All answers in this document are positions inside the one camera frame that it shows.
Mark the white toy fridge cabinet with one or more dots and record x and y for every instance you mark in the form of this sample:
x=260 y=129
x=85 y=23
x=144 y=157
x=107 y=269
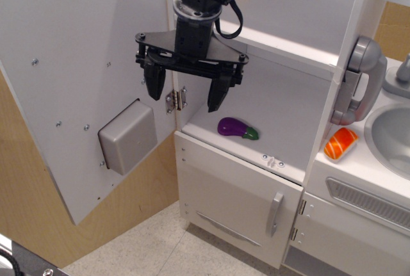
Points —
x=298 y=52

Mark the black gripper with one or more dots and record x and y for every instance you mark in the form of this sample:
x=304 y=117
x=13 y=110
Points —
x=191 y=49

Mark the magnetic door catch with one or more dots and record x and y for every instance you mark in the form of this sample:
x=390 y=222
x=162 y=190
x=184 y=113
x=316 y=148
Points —
x=272 y=162

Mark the metal frame corner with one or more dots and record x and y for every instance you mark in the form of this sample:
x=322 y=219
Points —
x=17 y=260

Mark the grey toy sink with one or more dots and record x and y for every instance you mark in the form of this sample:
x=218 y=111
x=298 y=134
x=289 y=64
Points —
x=387 y=137

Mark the white fridge door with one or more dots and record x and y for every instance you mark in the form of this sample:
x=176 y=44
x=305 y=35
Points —
x=71 y=67

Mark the grey toy telephone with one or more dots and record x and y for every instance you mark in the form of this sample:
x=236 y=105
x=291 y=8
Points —
x=361 y=83

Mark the white lower freezer door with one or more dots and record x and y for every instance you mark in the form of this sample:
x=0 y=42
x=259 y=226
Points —
x=231 y=198

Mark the white kitchen counter unit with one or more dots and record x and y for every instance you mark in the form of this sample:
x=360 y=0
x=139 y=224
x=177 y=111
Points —
x=333 y=238

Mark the grey freezer door handle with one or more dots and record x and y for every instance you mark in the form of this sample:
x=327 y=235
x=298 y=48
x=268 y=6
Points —
x=271 y=226

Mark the grey dispenser box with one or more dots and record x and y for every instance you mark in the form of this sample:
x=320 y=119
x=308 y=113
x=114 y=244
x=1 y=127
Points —
x=128 y=138

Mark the metal door hinge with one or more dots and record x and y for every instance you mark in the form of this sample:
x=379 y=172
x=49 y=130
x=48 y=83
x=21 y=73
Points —
x=176 y=100

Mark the grey vent grille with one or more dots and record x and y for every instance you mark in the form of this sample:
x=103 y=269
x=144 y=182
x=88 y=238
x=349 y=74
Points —
x=369 y=203

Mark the grey toy faucet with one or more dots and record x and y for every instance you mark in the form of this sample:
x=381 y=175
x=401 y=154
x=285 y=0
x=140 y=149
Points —
x=397 y=79

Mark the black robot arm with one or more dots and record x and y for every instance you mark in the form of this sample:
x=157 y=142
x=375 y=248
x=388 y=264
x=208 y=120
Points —
x=206 y=13

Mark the orange salmon sushi toy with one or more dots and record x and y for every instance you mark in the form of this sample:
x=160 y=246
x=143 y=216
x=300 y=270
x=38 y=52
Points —
x=340 y=143

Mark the purple toy eggplant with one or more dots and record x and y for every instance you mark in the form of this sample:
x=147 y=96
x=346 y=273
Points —
x=230 y=126

